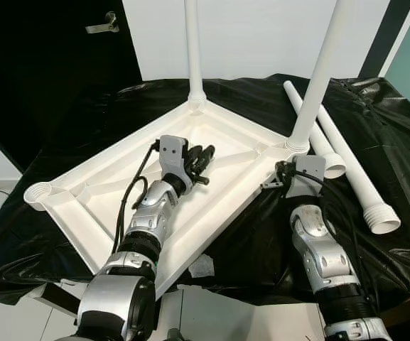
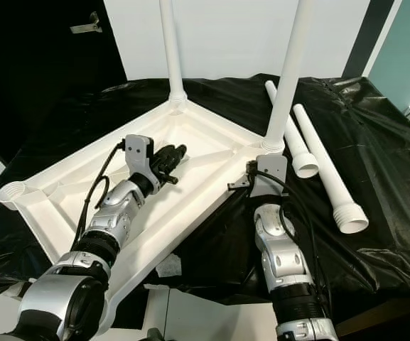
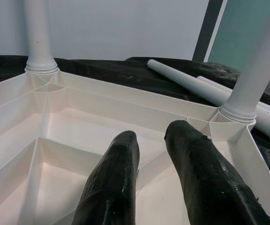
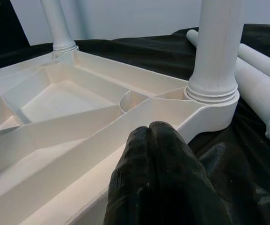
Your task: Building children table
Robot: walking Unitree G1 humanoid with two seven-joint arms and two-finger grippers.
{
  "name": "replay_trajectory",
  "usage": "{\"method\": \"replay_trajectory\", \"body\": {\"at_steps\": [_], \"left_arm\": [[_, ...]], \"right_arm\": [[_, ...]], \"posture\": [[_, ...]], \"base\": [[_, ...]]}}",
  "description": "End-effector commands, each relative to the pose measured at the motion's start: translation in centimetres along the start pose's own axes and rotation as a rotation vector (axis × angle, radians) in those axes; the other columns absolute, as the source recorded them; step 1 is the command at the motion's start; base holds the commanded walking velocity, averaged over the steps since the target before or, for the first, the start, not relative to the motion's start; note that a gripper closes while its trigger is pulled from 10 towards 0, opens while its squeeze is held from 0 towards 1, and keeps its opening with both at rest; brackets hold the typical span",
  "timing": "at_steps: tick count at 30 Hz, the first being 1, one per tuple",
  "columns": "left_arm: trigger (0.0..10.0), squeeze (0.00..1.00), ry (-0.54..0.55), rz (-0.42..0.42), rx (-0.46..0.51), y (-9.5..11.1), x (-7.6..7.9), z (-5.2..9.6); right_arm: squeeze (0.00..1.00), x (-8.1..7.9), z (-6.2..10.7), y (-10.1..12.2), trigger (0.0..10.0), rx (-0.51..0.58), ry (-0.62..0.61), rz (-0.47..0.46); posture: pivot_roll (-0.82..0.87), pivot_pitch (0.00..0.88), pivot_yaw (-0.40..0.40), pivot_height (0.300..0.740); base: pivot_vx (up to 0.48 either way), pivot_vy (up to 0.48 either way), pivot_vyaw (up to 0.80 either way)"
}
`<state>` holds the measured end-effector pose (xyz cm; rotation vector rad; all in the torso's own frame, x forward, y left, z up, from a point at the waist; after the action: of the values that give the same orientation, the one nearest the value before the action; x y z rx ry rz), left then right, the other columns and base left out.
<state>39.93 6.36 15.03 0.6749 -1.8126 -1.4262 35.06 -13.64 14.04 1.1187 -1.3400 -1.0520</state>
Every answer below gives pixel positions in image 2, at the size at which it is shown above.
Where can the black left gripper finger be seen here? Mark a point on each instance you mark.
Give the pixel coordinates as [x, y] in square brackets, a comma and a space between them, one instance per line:
[165, 153]
[176, 158]

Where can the white plastic table top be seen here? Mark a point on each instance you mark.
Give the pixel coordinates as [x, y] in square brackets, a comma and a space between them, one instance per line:
[204, 199]

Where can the white tapered table leg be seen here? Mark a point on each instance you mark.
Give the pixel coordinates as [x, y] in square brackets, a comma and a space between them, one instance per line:
[291, 71]
[325, 167]
[170, 50]
[300, 156]

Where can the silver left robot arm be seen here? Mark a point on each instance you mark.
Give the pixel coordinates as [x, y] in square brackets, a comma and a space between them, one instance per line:
[112, 213]

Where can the black door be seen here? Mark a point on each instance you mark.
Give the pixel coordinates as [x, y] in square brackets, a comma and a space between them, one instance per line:
[41, 78]

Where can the black plastic table cover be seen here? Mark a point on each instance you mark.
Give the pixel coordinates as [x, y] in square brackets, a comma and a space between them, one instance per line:
[389, 149]

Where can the teal glass panel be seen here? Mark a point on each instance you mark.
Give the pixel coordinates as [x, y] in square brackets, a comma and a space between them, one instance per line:
[407, 53]

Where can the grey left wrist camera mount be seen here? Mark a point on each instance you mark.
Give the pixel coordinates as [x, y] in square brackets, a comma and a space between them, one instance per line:
[138, 156]

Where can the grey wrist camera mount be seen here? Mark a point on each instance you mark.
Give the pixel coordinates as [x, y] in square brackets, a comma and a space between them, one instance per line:
[138, 156]
[270, 174]

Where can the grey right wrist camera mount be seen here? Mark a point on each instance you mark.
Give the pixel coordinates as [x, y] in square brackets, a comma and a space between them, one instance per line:
[270, 174]

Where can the black wall pillar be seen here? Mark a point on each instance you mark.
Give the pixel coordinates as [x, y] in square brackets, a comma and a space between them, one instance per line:
[369, 35]

